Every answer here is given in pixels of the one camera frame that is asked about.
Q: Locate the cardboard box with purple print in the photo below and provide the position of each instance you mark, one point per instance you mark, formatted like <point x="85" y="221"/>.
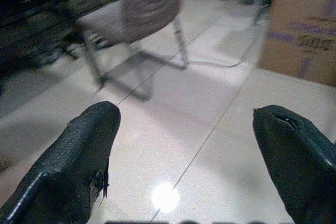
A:
<point x="302" y="24"/>

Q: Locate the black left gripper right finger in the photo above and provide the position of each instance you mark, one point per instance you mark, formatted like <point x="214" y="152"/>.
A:
<point x="302" y="161"/>

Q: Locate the black furniture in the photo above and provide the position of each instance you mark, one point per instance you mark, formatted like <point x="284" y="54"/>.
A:
<point x="34" y="16"/>

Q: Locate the brown chair with metal legs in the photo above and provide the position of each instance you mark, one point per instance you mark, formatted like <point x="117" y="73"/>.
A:
<point x="149" y="9"/>

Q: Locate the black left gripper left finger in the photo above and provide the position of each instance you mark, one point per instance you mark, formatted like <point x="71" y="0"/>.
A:
<point x="65" y="161"/>

